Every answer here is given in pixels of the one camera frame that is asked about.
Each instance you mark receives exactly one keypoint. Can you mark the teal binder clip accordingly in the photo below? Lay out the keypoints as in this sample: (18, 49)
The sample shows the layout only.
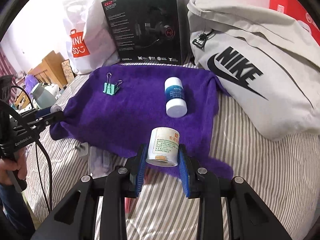
(110, 88)

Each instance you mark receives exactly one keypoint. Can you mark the small white medicine bottle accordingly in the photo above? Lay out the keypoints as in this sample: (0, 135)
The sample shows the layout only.
(163, 147)

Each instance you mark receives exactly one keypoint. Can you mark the small white USB adapter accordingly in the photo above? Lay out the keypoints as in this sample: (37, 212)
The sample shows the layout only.
(55, 108)

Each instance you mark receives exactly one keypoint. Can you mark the black headset box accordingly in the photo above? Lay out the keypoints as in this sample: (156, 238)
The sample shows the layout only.
(148, 31)

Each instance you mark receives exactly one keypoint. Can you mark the red paper bag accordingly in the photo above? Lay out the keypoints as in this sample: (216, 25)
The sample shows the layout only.
(295, 10)

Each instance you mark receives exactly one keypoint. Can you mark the grey Nike bag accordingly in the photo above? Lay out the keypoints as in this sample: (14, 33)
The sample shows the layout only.
(264, 59)

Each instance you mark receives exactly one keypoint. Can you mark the blue white vaseline bottle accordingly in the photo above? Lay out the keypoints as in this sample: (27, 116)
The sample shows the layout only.
(175, 106)

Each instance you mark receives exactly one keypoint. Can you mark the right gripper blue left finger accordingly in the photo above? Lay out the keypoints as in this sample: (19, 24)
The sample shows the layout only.
(137, 170)

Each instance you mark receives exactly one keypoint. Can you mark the clear plastic candy bottle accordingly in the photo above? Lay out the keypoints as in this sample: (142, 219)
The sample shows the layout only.
(101, 162)

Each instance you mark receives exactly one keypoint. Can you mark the wooden headboard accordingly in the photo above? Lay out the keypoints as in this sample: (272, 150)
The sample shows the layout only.
(50, 70)

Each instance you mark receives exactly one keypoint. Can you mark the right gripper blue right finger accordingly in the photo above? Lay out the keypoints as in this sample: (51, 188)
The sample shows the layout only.
(188, 173)

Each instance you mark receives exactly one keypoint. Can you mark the white Miniso plastic bag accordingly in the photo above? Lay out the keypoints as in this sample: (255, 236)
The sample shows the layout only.
(88, 40)

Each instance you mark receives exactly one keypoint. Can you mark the person's left hand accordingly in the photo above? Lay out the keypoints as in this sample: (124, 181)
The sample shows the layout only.
(8, 165)

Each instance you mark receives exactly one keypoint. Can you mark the white power adapter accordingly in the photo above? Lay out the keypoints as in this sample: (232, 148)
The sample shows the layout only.
(83, 150)

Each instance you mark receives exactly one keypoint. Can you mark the grey green kettle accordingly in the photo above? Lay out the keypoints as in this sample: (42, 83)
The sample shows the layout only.
(45, 95)

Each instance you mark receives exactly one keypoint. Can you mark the purple towel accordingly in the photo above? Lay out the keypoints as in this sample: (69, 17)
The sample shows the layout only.
(121, 123)

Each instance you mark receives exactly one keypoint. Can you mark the patterned brown notebook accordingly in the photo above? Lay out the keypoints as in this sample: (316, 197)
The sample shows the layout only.
(67, 70)

